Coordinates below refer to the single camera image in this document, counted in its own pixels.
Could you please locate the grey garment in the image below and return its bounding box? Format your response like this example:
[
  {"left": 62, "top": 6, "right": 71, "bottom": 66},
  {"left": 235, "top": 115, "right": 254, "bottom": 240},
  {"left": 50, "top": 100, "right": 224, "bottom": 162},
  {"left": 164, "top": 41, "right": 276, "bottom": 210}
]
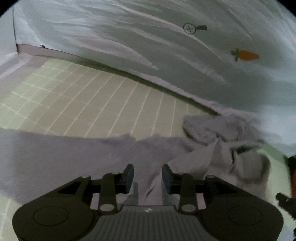
[{"left": 1, "top": 115, "right": 270, "bottom": 205}]

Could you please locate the white printed storage bag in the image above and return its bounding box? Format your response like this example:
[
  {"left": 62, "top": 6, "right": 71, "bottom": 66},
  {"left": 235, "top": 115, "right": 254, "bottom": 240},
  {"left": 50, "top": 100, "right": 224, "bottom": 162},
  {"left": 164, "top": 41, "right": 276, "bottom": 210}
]
[{"left": 12, "top": 1, "right": 295, "bottom": 145}]

